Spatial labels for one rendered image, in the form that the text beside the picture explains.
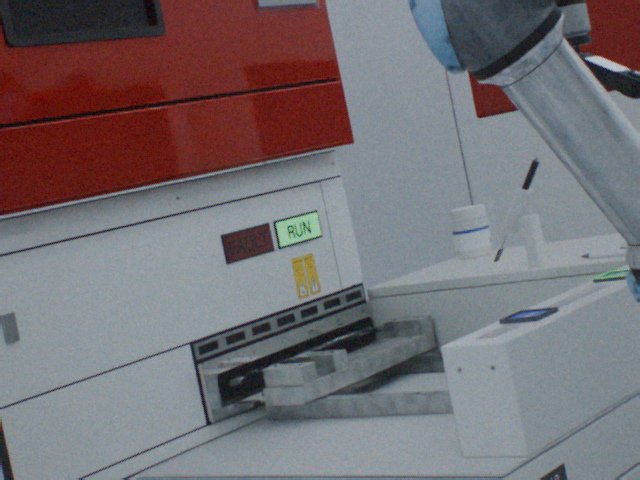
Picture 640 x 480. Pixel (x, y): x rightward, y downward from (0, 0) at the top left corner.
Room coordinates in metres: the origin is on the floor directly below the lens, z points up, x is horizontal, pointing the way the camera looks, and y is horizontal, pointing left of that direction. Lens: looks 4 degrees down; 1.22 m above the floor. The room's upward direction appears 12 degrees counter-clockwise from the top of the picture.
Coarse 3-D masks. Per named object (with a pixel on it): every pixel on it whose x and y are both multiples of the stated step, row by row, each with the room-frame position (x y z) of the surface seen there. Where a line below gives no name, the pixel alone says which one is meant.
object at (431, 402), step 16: (320, 400) 2.01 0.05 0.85; (336, 400) 1.99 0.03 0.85; (352, 400) 1.97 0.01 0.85; (368, 400) 1.95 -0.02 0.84; (384, 400) 1.93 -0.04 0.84; (400, 400) 1.92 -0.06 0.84; (416, 400) 1.90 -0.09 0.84; (432, 400) 1.88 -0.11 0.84; (448, 400) 1.86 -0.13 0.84; (272, 416) 2.08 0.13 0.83; (288, 416) 2.06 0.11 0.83; (304, 416) 2.04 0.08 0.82; (320, 416) 2.02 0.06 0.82; (336, 416) 2.00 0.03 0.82; (352, 416) 1.98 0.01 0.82; (368, 416) 1.96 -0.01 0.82
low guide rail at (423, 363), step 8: (408, 360) 2.23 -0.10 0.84; (416, 360) 2.22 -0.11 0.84; (424, 360) 2.21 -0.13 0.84; (432, 360) 2.20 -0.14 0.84; (440, 360) 2.19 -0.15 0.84; (392, 368) 2.26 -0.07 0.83; (400, 368) 2.25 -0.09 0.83; (408, 368) 2.24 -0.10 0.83; (416, 368) 2.23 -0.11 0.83; (424, 368) 2.22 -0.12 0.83; (432, 368) 2.21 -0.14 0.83; (440, 368) 2.20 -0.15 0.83
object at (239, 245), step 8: (240, 232) 2.14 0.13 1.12; (248, 232) 2.15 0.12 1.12; (256, 232) 2.17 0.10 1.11; (264, 232) 2.18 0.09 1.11; (224, 240) 2.11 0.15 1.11; (232, 240) 2.12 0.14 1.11; (240, 240) 2.14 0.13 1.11; (248, 240) 2.15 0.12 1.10; (256, 240) 2.17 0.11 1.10; (264, 240) 2.18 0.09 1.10; (232, 248) 2.12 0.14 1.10; (240, 248) 2.13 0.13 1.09; (248, 248) 2.15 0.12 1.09; (256, 248) 2.16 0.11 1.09; (264, 248) 2.18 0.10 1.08; (272, 248) 2.19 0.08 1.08; (232, 256) 2.12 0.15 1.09; (240, 256) 2.13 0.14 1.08
